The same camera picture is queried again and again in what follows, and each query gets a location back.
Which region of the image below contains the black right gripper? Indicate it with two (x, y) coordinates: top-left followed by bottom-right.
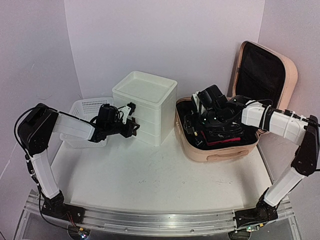
(184, 108), (223, 135)

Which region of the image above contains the beige hard-shell suitcase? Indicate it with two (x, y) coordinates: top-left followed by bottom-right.
(175, 41), (298, 162)

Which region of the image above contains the white tall plastic bin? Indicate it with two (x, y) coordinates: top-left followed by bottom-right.
(112, 71), (178, 146)

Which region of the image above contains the white perforated plastic basket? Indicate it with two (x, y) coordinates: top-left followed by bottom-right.
(59, 97), (114, 148)

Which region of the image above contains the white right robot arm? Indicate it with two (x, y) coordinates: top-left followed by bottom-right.
(191, 85), (320, 230)

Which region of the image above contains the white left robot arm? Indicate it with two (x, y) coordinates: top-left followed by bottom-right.
(13, 102), (140, 223)

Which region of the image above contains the black folded clothes stack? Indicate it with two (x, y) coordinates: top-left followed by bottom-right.
(182, 113), (245, 148)

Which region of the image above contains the red folded garment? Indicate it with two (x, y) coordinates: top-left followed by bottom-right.
(206, 137), (242, 146)

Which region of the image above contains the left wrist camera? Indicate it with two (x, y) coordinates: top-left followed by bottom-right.
(121, 102), (136, 125)

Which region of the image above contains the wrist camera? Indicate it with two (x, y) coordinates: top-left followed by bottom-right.
(191, 91), (203, 114)
(121, 102), (136, 125)

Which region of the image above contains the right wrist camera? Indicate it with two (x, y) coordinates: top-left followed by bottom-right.
(191, 91), (203, 114)

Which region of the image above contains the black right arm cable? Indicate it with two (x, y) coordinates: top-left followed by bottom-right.
(249, 98), (320, 127)

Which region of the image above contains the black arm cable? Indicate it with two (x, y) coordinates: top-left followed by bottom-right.
(13, 106), (61, 181)
(249, 98), (320, 127)

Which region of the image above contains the aluminium front rail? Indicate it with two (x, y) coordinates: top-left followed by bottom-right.
(25, 192), (294, 237)

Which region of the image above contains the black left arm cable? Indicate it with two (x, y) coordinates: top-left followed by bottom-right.
(13, 106), (61, 181)

